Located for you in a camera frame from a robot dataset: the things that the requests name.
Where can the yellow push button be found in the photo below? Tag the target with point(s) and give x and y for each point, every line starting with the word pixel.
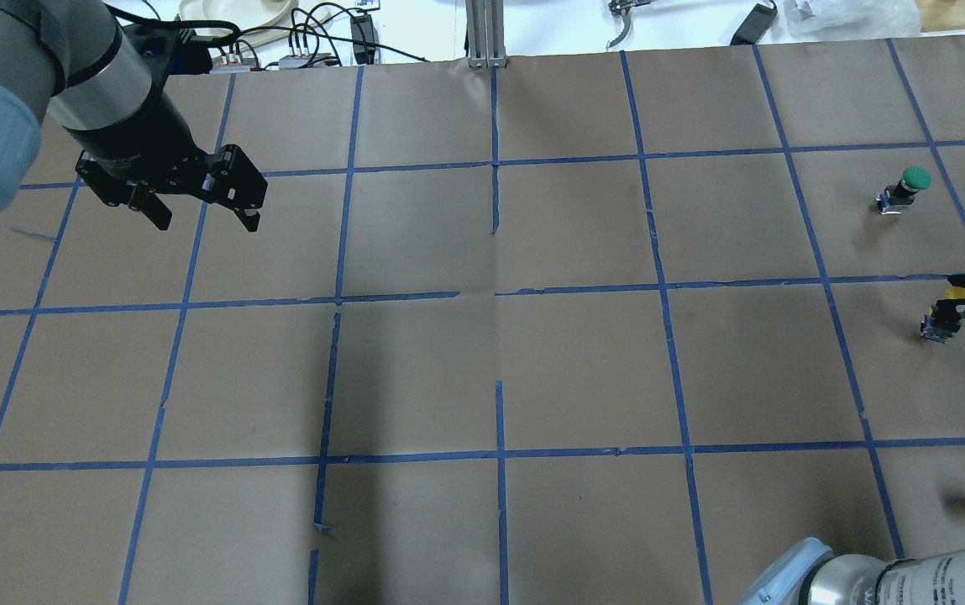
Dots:
pixel 944 318

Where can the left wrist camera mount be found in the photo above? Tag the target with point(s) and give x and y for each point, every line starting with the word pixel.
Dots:
pixel 167 51

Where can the wooden cutting board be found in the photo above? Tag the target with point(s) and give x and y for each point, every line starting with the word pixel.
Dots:
pixel 941 16

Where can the white plate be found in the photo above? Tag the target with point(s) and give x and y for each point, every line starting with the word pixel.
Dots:
pixel 246 14

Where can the aluminium frame post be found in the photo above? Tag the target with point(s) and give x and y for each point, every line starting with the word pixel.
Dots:
pixel 485 34

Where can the black power adapter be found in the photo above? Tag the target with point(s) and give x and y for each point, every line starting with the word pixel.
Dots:
pixel 756 24

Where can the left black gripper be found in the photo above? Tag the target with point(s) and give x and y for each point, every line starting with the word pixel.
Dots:
pixel 144 134

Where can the green push button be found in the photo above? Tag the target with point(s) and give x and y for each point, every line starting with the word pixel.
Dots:
pixel 897 198

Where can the clear plastic bag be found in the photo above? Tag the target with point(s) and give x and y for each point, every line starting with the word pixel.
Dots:
pixel 831 20

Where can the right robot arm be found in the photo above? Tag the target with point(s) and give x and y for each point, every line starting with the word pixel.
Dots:
pixel 811 573

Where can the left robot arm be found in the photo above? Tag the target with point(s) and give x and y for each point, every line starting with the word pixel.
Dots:
pixel 100 73

